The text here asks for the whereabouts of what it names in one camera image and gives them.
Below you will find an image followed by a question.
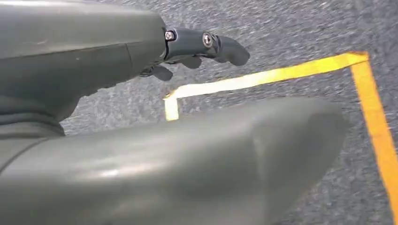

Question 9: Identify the yellow tape strip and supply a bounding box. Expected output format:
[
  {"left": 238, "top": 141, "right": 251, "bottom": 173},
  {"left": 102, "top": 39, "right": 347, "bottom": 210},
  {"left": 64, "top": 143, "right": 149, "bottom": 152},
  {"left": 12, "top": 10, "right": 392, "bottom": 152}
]
[
  {"left": 164, "top": 51, "right": 370, "bottom": 101},
  {"left": 350, "top": 52, "right": 398, "bottom": 224},
  {"left": 163, "top": 93, "right": 181, "bottom": 122}
]

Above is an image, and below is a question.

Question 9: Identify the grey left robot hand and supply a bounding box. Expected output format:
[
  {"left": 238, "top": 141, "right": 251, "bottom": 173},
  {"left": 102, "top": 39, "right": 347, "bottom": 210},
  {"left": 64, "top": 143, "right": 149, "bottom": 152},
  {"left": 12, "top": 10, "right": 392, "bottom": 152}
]
[{"left": 0, "top": 0, "right": 350, "bottom": 225}]

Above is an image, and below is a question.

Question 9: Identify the ribbed grey left arm sleeve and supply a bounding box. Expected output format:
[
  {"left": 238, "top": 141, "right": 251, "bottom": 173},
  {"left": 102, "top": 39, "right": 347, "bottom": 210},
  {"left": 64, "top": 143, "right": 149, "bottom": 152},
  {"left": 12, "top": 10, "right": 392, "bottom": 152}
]
[{"left": 0, "top": 94, "right": 66, "bottom": 139}]

